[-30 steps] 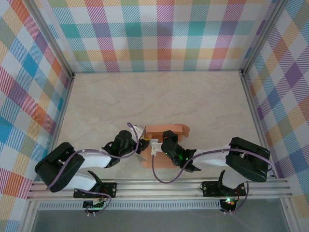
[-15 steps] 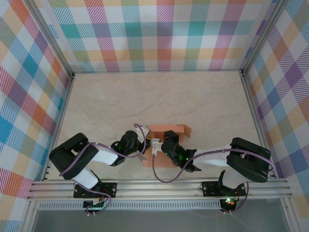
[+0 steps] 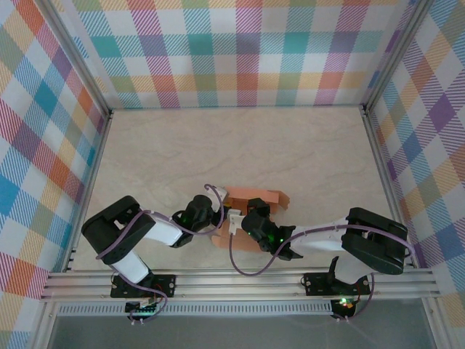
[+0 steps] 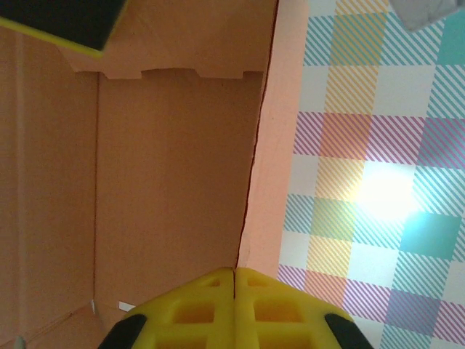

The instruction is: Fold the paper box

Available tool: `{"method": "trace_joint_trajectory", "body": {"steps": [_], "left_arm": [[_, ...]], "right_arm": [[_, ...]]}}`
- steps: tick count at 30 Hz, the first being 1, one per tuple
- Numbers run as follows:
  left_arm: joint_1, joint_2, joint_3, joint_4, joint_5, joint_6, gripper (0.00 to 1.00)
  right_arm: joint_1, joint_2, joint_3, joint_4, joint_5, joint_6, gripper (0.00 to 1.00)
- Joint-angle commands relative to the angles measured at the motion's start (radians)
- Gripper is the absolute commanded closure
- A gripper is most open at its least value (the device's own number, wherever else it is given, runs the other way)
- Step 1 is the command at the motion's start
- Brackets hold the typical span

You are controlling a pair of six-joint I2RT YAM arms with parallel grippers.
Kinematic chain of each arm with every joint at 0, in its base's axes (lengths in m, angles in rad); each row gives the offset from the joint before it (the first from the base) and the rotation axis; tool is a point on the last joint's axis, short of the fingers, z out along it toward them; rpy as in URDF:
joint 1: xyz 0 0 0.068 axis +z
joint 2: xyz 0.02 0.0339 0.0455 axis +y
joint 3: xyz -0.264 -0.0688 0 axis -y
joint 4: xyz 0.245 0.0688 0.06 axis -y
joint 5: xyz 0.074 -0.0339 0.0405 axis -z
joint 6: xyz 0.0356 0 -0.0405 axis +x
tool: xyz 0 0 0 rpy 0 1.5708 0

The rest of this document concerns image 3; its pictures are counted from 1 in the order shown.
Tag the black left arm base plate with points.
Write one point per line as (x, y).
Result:
(171, 287)

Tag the aluminium frame post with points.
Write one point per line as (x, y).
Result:
(399, 54)
(72, 54)

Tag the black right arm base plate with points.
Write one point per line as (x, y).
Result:
(316, 283)

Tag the aluminium table edge rail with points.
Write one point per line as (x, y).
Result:
(375, 145)
(88, 189)

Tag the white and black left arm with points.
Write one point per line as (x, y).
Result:
(163, 232)

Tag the aluminium mounting rail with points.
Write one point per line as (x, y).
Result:
(236, 283)

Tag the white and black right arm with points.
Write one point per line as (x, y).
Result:
(319, 236)

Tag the orange paper box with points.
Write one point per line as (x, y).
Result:
(261, 194)

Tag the aluminium frame leg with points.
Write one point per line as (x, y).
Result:
(43, 327)
(437, 327)

